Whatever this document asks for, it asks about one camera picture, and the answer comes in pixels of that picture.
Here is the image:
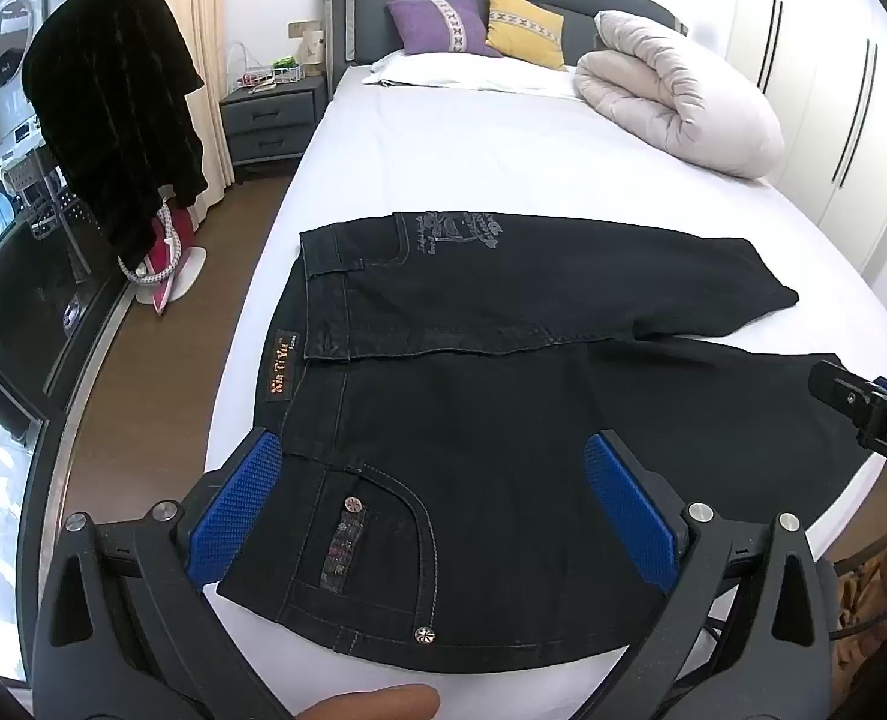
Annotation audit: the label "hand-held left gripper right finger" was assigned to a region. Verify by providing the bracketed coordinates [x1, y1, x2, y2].
[578, 431, 843, 720]

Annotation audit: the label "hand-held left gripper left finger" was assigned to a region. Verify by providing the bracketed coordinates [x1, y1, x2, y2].
[34, 427, 287, 720]

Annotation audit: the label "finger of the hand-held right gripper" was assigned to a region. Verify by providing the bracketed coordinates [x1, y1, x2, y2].
[809, 360, 887, 428]

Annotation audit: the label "black denim pants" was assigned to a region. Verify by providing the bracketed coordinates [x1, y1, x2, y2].
[217, 211, 875, 672]

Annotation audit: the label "person's left hand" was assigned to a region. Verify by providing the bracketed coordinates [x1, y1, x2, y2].
[293, 682, 442, 720]

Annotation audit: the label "red garment steamer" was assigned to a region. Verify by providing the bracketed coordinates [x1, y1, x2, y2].
[117, 206, 208, 312]

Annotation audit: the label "glass sliding door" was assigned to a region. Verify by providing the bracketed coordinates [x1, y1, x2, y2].
[0, 0, 137, 466]

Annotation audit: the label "white wardrobe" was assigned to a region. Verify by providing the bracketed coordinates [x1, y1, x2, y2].
[702, 0, 887, 316]

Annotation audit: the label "folded cream duvet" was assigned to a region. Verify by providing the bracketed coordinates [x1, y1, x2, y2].
[574, 10, 785, 181]

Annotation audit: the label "grey nightstand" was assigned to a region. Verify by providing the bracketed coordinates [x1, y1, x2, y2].
[218, 79, 329, 166]

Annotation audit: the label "bed with white sheet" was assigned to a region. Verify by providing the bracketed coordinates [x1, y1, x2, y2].
[203, 37, 887, 720]

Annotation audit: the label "black hanging garment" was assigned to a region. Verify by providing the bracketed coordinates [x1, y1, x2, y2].
[22, 0, 211, 262]

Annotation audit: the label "white pillow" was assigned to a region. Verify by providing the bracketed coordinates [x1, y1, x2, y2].
[360, 49, 587, 98]

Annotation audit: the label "beige curtain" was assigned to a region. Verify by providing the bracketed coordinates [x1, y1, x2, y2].
[134, 0, 238, 192]

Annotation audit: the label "yellow patterned cushion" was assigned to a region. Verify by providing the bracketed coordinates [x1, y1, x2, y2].
[484, 0, 568, 72]

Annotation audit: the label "purple patterned cushion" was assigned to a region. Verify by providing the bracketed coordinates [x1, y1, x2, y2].
[385, 0, 504, 59]

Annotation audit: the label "white wire basket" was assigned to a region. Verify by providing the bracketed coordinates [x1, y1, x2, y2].
[240, 45, 305, 91]

